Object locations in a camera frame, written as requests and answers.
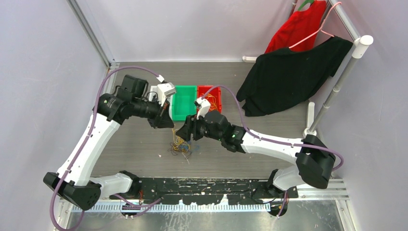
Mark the green clothes hanger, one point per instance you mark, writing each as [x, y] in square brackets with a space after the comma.
[303, 4]

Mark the pink clothes hanger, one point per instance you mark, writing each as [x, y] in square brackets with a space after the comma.
[320, 29]

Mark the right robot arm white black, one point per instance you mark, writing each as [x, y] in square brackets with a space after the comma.
[312, 162]

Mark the white cable duct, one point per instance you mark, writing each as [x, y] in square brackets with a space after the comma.
[222, 207]

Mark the black shirt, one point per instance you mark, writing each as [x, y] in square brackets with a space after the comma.
[282, 79]

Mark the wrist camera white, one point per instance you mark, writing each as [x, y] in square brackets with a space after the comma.
[203, 106]
[164, 91]

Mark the green plastic bin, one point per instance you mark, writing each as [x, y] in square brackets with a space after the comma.
[183, 102]

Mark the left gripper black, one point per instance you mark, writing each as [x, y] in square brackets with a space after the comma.
[162, 119]

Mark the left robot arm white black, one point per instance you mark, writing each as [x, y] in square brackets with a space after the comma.
[73, 180]

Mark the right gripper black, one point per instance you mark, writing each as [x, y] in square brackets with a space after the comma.
[190, 126]

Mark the aluminium frame post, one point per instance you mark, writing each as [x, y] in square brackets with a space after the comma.
[89, 24]

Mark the white clothes rack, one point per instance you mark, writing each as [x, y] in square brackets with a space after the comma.
[360, 45]

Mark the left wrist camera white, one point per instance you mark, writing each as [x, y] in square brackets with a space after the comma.
[164, 91]

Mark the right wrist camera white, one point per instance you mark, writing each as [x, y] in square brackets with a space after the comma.
[203, 106]

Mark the red plastic bin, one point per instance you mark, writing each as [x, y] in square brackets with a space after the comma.
[214, 96]

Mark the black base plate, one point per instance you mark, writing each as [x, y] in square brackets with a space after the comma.
[203, 191]

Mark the white plastic bin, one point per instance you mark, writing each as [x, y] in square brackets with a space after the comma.
[152, 95]

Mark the red shirt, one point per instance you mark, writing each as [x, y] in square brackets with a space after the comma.
[299, 25]

